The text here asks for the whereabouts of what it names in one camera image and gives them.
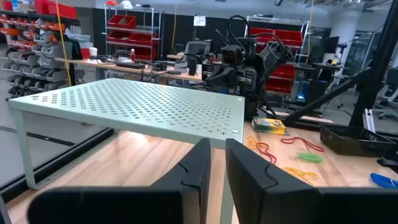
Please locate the black slotted plastic basket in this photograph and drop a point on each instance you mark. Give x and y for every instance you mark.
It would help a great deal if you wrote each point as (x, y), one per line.
(351, 143)

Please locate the white paper sign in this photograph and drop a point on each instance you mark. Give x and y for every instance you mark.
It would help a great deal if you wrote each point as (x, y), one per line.
(199, 20)

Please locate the red storage bins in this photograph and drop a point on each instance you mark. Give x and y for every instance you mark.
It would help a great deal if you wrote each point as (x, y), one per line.
(62, 11)

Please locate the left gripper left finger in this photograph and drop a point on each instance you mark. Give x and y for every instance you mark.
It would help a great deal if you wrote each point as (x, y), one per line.
(199, 174)

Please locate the grey monitor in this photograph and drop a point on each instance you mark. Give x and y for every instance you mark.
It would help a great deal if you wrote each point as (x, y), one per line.
(197, 48)

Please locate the yellow green crayon box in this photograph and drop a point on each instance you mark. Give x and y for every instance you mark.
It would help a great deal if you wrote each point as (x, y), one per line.
(269, 126)

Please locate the grey orange parts bin rack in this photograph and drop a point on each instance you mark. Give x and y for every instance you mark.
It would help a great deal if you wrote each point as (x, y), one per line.
(46, 62)

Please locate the red storage bin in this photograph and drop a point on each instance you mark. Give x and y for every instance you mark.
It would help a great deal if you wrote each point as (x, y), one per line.
(118, 36)
(143, 39)
(289, 37)
(144, 54)
(261, 32)
(284, 71)
(280, 85)
(121, 21)

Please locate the black computer tower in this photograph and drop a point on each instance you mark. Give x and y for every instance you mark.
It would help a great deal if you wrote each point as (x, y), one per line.
(314, 90)

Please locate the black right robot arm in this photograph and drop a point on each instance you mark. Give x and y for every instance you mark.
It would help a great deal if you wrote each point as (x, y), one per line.
(275, 54)

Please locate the yellow rubber band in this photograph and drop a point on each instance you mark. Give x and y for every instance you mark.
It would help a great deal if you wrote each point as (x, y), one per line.
(250, 141)
(298, 171)

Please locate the black monitor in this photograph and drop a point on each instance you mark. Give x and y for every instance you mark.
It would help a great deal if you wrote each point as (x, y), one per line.
(331, 45)

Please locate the red rubber band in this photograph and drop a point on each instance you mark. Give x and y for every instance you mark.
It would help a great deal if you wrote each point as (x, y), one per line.
(306, 142)
(270, 155)

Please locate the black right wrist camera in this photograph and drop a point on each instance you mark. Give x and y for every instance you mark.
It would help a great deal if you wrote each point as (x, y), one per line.
(231, 54)

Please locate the white office chair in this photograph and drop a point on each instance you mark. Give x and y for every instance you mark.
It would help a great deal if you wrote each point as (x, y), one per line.
(387, 93)

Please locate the silver aluminium bar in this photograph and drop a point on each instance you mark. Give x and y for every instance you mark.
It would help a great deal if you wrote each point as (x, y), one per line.
(369, 119)

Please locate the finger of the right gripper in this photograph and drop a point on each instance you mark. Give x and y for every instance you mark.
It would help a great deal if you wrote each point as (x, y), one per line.
(239, 79)
(230, 79)

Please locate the red bottle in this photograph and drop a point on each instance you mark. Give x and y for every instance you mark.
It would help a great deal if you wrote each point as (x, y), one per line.
(132, 55)

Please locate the pale green perforated metal riser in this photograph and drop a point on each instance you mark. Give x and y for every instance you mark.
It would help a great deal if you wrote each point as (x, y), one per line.
(140, 105)

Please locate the wooden workbench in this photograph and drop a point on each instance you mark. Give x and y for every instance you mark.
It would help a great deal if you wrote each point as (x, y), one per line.
(102, 66)

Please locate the red cup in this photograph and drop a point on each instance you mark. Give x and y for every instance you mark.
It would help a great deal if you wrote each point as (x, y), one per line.
(85, 53)

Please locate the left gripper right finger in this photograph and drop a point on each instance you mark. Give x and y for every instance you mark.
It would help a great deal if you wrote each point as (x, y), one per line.
(264, 199)

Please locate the black keyboard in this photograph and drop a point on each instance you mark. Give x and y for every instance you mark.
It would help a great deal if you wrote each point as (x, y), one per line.
(130, 65)

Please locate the white cup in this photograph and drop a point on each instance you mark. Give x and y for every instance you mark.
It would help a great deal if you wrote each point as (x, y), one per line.
(93, 51)

